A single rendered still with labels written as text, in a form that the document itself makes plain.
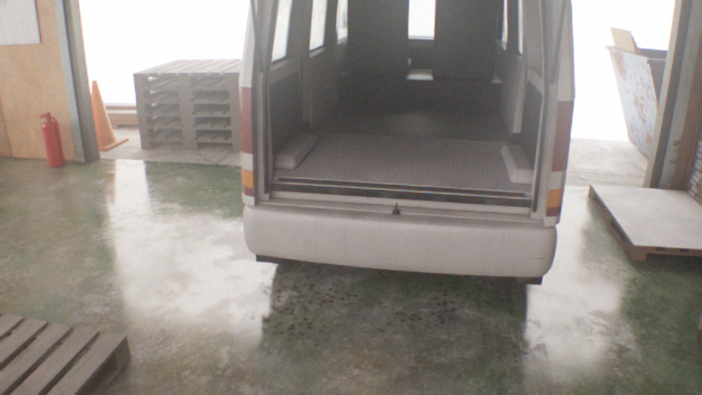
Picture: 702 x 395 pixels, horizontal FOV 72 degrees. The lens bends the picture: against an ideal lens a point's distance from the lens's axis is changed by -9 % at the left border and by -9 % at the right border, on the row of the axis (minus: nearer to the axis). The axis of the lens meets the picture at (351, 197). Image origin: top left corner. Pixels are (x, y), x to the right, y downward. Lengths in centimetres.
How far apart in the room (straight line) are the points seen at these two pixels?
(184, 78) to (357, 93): 189
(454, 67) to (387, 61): 51
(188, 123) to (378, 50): 217
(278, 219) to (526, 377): 129
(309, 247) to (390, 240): 37
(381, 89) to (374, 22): 51
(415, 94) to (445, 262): 200
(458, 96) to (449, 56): 31
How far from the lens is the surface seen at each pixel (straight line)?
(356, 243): 235
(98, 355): 237
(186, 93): 531
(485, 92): 410
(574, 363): 250
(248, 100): 239
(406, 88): 409
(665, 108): 456
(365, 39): 411
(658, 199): 439
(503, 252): 236
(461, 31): 406
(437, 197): 239
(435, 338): 249
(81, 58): 532
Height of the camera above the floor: 148
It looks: 22 degrees down
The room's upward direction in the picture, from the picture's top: straight up
